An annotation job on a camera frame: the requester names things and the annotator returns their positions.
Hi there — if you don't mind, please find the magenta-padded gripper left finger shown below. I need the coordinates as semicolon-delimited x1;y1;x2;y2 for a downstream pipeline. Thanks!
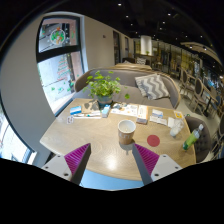
41;143;92;186

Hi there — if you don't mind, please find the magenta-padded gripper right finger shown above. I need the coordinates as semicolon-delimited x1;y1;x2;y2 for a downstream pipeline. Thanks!
132;143;183;186

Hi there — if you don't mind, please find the green-labelled clear drink bottle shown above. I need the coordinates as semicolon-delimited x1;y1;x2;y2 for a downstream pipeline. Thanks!
182;123;205;151

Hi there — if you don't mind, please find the flat round red coaster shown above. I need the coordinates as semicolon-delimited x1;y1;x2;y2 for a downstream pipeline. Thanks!
146;134;161;148

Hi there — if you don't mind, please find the brown ceramic mug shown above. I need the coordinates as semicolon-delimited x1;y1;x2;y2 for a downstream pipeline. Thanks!
117;119;137;146

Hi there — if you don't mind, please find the white printed paper slip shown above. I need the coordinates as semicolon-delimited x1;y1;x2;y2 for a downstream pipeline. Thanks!
149;115;168;127

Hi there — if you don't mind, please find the clear plastic cup with straw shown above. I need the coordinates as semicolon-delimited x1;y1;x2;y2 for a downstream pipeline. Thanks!
169;118;185;138

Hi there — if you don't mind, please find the white paper napkin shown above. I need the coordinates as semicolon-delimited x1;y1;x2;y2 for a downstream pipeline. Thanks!
167;117;176;129

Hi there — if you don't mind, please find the white blue packet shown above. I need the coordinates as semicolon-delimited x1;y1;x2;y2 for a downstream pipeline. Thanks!
151;108;164;118

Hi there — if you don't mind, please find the small blue box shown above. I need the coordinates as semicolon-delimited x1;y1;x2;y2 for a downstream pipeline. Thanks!
69;105;83;116

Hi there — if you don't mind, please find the yellow table card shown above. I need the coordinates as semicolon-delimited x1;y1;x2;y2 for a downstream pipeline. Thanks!
173;110;184;120

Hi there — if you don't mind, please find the printed menu leaflet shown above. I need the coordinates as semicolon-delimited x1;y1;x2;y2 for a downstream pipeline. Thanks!
110;103;139;118

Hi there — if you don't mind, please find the grey tufted armchair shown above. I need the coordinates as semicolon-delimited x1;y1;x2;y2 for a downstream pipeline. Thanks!
184;115;213;164

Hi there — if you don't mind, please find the blue white carton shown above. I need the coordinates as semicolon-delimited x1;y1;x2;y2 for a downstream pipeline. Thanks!
101;104;112;118

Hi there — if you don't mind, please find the grey white chevron cushion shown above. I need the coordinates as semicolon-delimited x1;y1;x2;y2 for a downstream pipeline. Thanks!
134;73;171;101

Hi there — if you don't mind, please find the potted green plant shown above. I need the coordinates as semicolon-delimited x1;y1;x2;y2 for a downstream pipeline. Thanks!
82;69;132;106

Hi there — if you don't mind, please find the black-framed painted window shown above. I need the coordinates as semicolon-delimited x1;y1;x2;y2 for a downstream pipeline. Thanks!
35;14;84;114

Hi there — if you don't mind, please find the group of ceiling spotlights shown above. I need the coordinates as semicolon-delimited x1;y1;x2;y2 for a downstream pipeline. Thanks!
116;2;209;51

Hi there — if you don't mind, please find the grey sofa with wooden frame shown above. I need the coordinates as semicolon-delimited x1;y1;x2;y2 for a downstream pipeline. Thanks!
73;68;182;109

